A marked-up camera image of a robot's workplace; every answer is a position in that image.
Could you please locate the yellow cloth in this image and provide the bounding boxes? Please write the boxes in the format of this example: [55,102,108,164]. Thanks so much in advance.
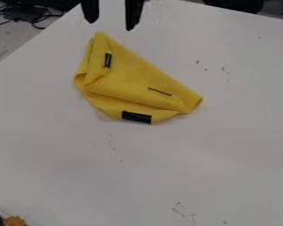
[73,31,204,124]

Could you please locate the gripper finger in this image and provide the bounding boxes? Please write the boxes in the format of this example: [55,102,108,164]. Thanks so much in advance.
[123,0,147,32]
[80,0,102,25]

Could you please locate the orange toy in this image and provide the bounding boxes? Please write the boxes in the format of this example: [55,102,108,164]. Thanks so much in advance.
[2,215,30,226]

